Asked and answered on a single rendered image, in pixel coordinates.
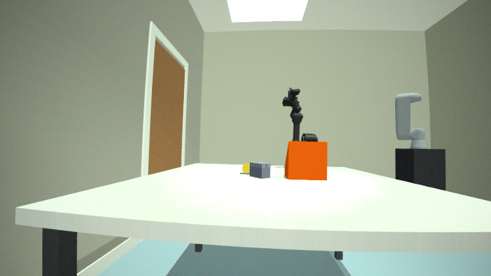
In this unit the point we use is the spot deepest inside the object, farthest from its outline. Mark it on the gold coin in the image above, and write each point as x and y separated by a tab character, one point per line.
246	168

